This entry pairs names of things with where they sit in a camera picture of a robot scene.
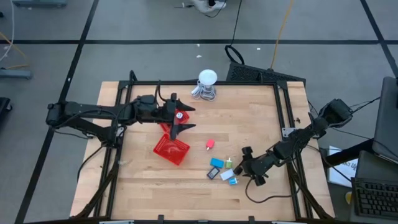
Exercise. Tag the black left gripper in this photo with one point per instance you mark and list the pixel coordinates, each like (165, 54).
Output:
(149, 110)

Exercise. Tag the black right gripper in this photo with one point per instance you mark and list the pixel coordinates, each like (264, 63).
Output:
(256, 166)

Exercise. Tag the white wall charger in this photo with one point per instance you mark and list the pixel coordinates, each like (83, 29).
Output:
(179, 115)

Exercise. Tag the light blue charger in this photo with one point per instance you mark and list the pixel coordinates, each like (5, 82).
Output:
(233, 181)

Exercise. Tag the white box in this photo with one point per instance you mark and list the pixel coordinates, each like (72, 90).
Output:
(227, 175)

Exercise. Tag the teal blue box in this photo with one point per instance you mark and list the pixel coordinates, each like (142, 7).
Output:
(217, 162)

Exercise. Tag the small dark digital clock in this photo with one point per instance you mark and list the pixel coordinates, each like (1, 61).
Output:
(213, 173)

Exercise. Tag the pink wall charger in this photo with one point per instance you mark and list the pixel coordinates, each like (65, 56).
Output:
(210, 143)

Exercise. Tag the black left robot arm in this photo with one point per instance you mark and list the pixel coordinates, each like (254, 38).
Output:
(87, 109)

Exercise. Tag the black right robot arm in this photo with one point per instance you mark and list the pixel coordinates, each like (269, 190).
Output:
(292, 144)

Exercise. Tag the red plastic mesh basket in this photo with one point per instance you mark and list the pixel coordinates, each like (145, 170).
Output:
(171, 151)
(185, 119)

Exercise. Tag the white mushroom table lamp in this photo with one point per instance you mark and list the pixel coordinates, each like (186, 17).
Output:
(207, 76)

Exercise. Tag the black mesh computer tower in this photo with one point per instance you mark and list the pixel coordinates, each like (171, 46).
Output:
(248, 73)

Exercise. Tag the white paper sheet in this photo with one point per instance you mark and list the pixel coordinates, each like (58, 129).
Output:
(342, 174)

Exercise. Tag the black stand bar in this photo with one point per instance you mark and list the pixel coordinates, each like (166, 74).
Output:
(348, 154)

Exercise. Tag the person's foot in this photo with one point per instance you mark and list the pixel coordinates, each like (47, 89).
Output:
(205, 4)

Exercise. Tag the black keyboard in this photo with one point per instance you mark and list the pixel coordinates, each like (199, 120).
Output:
(376, 199)

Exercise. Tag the grey closed laptop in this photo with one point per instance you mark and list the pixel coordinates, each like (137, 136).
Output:
(387, 118)

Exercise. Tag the grey floor foot bar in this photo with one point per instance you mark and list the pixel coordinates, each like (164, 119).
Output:
(15, 74)
(40, 3)

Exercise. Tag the black floor object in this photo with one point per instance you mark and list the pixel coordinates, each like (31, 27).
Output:
(4, 104)

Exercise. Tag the black aluminium table frame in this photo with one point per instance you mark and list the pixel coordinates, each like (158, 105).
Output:
(248, 83)

